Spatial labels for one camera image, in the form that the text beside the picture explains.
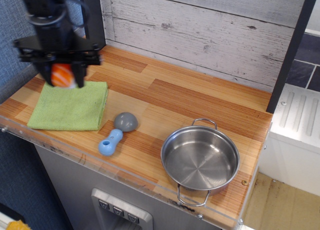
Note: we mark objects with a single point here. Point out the stainless steel pot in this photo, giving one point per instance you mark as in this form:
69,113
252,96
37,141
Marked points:
200,158

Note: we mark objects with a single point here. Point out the yellow black object at corner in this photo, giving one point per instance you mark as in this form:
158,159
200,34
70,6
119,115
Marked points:
10,224

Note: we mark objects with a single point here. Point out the orange white salmon sushi toy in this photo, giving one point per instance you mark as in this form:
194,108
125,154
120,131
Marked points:
62,76

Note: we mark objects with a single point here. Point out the green folded cloth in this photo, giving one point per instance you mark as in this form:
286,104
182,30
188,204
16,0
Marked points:
77,109

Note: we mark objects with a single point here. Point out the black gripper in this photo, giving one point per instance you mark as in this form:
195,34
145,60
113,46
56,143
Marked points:
52,45

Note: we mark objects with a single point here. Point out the dark right frame post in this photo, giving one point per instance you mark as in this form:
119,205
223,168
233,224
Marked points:
296,39

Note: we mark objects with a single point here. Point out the white ribbed appliance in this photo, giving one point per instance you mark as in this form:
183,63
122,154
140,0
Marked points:
291,151

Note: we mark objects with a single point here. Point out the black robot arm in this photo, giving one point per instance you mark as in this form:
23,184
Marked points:
51,13

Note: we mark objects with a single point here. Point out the blue grey toy scoop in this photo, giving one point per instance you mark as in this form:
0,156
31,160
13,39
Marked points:
124,122

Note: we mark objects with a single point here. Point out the clear acrylic table edge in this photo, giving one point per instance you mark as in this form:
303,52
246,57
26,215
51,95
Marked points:
74,173

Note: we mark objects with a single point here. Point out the dark frame post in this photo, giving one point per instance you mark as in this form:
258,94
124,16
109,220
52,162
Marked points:
296,39
94,29

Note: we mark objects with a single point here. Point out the silver control panel with buttons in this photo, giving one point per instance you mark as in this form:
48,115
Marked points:
114,213

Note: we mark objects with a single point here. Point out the dark left frame post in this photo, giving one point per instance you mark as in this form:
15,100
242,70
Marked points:
94,29

